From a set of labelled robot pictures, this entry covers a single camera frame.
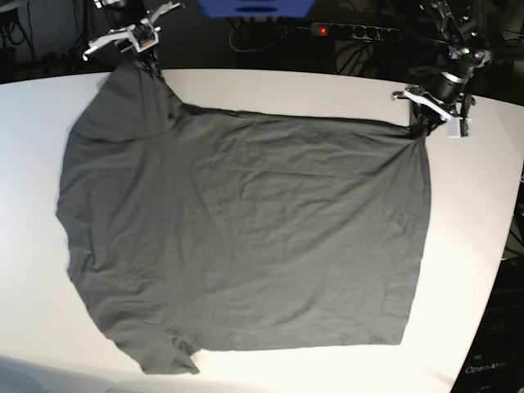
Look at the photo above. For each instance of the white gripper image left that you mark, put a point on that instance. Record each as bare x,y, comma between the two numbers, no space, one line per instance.
133,29

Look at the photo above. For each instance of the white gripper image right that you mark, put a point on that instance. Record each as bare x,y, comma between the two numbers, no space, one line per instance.
428,113

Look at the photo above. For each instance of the dark grey T-shirt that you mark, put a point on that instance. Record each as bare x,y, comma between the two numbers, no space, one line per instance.
206,229

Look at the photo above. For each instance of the blue plastic box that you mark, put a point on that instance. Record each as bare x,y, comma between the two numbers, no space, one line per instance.
256,8

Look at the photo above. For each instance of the black power strip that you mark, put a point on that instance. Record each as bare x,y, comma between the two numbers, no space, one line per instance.
355,32

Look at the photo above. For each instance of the black OpenArm case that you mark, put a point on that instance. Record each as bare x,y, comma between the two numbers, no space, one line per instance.
495,360

